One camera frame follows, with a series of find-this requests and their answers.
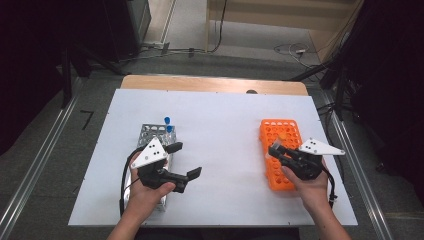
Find person's left hand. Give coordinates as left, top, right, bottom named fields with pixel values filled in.
left=128, top=151, right=177, bottom=218

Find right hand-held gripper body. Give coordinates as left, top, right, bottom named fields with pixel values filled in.
left=281, top=137, right=347, bottom=182

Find left hand-held gripper black cable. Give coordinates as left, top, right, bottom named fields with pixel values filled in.
left=119, top=148, right=145, bottom=218

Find wooden table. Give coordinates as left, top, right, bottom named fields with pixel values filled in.
left=119, top=74, right=309, bottom=97

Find white board sheet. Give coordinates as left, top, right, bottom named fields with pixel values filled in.
left=68, top=88, right=358, bottom=228

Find bundle of floor cables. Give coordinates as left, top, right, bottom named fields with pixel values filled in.
left=119, top=41, right=208, bottom=64

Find black cabinet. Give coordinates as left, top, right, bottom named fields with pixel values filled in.
left=99, top=0, right=152, bottom=63

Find black upright stand leg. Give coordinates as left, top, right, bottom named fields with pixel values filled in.
left=334, top=63, right=348, bottom=122

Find right hand-held gripper black cable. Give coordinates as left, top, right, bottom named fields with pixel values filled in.
left=321, top=168, right=338, bottom=210

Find dark curtain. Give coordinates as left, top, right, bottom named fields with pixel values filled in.
left=343, top=0, right=424, bottom=204
left=0, top=0, right=104, bottom=156

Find hanging black cable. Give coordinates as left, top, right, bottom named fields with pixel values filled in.
left=209, top=0, right=228, bottom=54

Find metal floor rail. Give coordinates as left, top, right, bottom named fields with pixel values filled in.
left=319, top=89, right=394, bottom=240
left=0, top=76, right=84, bottom=234

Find black floor cables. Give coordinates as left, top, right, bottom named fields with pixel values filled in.
left=316, top=103, right=346, bottom=183

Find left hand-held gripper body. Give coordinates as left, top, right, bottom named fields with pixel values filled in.
left=130, top=137, right=190, bottom=194

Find hand-held gripper black cable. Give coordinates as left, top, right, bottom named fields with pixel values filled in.
left=321, top=168, right=338, bottom=210
left=119, top=148, right=145, bottom=218

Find silver metal tube rack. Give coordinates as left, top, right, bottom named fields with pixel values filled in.
left=123, top=123, right=177, bottom=212

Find orange plastic tube rack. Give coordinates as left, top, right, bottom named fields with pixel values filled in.
left=259, top=118, right=304, bottom=192

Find white floor cable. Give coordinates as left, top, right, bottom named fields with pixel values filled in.
left=273, top=42, right=321, bottom=69

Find black slanted stand leg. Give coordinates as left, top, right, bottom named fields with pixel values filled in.
left=71, top=46, right=128, bottom=76
left=289, top=61, right=338, bottom=83

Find person's right hand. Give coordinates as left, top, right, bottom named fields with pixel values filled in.
left=281, top=159, right=332, bottom=215

